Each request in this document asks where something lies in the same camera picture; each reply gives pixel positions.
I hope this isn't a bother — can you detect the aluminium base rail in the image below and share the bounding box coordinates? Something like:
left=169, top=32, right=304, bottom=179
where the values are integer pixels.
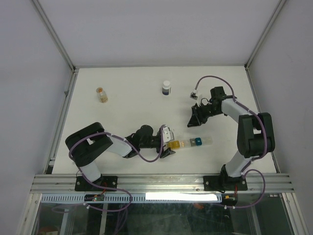
left=30, top=173, right=294, bottom=194

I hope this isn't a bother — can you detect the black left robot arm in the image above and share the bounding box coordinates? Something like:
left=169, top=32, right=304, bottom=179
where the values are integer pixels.
left=64, top=122, right=212, bottom=190

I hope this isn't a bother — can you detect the white slotted cable duct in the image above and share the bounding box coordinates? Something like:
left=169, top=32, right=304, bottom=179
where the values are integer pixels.
left=41, top=192, right=222, bottom=204

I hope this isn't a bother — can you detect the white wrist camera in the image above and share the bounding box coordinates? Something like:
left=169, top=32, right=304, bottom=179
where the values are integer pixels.
left=190, top=90, right=202, bottom=101
left=160, top=125, right=175, bottom=143

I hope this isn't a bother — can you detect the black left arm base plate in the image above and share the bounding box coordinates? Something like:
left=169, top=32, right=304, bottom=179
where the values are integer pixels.
left=74, top=175, right=118, bottom=192

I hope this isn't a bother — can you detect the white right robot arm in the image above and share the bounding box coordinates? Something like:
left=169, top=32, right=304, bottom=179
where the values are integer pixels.
left=187, top=87, right=275, bottom=193

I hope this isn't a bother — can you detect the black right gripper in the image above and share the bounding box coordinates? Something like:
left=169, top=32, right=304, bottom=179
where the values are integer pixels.
left=187, top=102, right=221, bottom=127

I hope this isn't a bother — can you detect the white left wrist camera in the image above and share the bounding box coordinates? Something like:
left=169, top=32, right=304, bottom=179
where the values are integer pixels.
left=160, top=125, right=175, bottom=143

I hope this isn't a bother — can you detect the weekly pill organizer strip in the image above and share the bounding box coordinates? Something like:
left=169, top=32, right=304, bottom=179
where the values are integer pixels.
left=166, top=137, right=213, bottom=150

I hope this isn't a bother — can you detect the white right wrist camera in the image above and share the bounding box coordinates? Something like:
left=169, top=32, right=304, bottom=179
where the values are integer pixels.
left=190, top=90, right=202, bottom=101

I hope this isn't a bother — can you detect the clear glass bottle orange cap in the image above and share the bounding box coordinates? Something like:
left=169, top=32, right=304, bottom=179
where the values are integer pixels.
left=96, top=87, right=108, bottom=103

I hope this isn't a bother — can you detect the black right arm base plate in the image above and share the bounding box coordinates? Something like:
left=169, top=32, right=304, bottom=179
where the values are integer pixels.
left=203, top=175, right=247, bottom=192

